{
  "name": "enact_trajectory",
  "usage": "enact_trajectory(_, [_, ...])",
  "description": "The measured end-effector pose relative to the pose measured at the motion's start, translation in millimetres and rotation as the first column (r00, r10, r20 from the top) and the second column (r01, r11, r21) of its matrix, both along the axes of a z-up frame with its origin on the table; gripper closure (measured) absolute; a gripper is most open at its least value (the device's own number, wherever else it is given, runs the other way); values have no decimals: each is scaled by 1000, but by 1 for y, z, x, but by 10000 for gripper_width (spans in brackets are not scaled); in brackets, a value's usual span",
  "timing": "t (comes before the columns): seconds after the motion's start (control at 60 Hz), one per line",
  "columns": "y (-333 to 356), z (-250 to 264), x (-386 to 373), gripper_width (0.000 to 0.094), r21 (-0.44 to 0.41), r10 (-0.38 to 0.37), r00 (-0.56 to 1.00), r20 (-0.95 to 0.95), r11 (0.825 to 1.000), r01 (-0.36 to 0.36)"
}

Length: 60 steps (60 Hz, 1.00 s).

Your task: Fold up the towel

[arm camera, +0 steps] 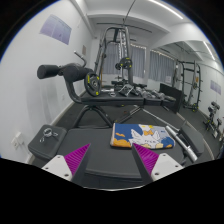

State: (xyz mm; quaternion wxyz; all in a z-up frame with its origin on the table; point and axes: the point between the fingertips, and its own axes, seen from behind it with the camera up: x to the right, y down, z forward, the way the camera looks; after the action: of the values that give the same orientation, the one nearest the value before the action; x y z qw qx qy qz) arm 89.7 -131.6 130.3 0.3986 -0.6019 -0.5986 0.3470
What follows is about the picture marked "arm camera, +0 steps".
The black padded weight bench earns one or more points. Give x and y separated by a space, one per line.
106 156

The black roller-pad exercise bench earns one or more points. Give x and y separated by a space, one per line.
110 99

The black yellow-marked weight plate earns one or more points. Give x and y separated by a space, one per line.
92 84
126 63

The small purple wall poster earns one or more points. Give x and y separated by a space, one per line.
215 87

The black exercise machine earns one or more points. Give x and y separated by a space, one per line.
213 118

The grey window curtain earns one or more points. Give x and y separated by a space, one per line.
136 61
161 66

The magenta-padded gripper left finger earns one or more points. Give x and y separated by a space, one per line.
77 159

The blue white cartoon print towel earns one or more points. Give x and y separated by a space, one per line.
143 136

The small brown wall plaque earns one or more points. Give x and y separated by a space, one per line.
84 50

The silver barbell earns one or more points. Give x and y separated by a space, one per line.
180 141

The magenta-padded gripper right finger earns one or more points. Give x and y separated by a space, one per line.
146 159

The black bench seat pad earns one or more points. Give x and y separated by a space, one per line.
195 138

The silver spring barbell collar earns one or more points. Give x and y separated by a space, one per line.
48 134

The group of chrome dumbbells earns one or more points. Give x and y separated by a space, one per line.
148 92

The black squat rack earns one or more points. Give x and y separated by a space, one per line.
195 83

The long ceiling light strip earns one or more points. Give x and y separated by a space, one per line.
165 9
209 50

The white wall socket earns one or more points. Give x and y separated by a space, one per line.
16 140

